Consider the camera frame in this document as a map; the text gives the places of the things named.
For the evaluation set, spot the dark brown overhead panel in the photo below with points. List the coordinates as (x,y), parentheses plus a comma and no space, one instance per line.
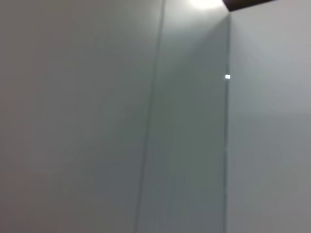
(243,4)

